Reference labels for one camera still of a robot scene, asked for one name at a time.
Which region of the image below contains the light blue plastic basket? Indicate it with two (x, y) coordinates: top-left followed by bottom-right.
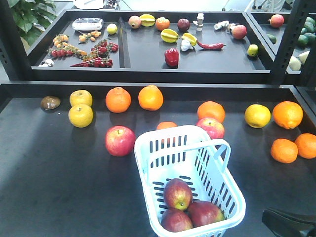
(134, 125), (246, 237)

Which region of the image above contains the red apple front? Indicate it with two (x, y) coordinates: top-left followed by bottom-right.
(163, 178), (193, 211)

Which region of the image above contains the red apple bottom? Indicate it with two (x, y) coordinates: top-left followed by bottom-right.
(160, 208), (193, 233)

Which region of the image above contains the small orange mandarin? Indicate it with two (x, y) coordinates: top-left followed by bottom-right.
(157, 121), (177, 130)

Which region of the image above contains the orange with knob right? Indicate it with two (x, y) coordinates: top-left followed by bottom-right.
(138, 85), (163, 111)

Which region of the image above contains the orange with knob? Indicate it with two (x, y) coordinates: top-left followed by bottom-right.
(105, 87), (131, 113)
(138, 85), (163, 111)

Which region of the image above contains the orange with knob left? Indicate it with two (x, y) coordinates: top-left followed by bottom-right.
(105, 87), (131, 113)

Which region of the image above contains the large orange grapefruit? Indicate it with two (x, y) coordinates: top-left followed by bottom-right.
(197, 101), (226, 123)

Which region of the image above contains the dark red bell pepper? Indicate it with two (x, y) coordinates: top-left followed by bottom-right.
(164, 48), (179, 67)

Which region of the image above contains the yellow pear-apple front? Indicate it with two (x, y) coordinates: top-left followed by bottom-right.
(68, 104), (94, 128)

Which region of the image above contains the yellow pear-apple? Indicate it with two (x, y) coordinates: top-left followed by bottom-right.
(69, 90), (93, 107)
(68, 104), (94, 128)

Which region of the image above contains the white garlic bulb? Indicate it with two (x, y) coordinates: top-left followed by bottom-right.
(180, 39), (193, 52)

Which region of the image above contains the yellow pear-apple rear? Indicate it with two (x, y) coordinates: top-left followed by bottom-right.
(69, 90), (93, 107)

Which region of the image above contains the yellow starfruit small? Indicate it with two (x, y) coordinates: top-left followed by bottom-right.
(181, 33), (197, 46)

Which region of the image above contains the black wooden produce stand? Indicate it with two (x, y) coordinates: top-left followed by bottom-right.
(0, 10), (316, 237)

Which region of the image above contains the red cherry tomato bunch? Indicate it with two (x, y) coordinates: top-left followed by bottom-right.
(90, 39), (119, 58)

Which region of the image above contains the red chili pepper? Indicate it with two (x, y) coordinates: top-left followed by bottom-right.
(197, 41), (226, 50)

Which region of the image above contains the orange persimmon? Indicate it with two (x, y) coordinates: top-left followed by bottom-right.
(155, 17), (170, 31)

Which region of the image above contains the dark red plum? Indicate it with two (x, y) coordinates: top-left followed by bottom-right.
(177, 18), (191, 33)

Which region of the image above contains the yellow round citrus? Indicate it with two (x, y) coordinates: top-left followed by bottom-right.
(244, 104), (271, 128)

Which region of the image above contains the yellow starfruit rear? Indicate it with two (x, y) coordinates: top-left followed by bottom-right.
(139, 14), (156, 27)

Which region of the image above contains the pink pomegranate rear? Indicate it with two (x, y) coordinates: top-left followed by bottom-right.
(128, 15), (141, 29)

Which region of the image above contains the small yellow lemon rear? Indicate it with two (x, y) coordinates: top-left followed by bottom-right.
(106, 23), (118, 35)

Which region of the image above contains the brown mushroom cap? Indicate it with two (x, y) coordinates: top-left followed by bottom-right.
(40, 96), (61, 110)

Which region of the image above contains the small green lime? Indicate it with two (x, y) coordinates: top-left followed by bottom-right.
(247, 44), (259, 57)

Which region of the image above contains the red peach apple rear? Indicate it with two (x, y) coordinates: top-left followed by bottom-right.
(232, 25), (247, 40)

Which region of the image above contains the white electronic scale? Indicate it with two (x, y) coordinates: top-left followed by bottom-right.
(72, 18), (103, 31)

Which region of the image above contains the bright orange knobbed orange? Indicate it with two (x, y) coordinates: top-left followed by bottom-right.
(273, 101), (303, 130)

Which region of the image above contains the small orange left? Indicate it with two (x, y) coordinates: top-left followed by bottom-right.
(270, 138), (298, 163)

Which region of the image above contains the small orange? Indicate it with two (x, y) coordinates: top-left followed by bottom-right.
(294, 133), (316, 159)
(270, 138), (298, 163)

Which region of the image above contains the small orange right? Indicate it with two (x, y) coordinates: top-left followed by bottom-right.
(294, 133), (316, 159)

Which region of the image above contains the green potted plant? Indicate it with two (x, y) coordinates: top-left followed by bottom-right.
(7, 0), (56, 46)

